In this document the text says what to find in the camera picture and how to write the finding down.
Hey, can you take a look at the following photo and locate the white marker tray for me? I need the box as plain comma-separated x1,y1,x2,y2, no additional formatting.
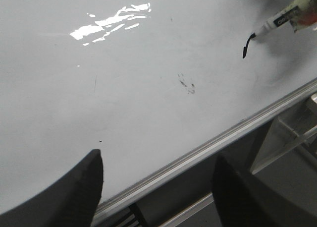
250,93,317,174

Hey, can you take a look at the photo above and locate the white whiteboard with aluminium frame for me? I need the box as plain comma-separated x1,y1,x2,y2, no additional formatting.
0,0,317,217

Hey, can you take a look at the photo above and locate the white whiteboard marker with tape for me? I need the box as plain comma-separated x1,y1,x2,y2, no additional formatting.
250,0,317,39

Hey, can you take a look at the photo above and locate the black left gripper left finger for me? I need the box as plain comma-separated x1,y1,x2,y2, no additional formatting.
0,149,104,227

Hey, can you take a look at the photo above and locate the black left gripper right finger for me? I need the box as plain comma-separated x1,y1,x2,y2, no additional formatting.
212,154,317,227

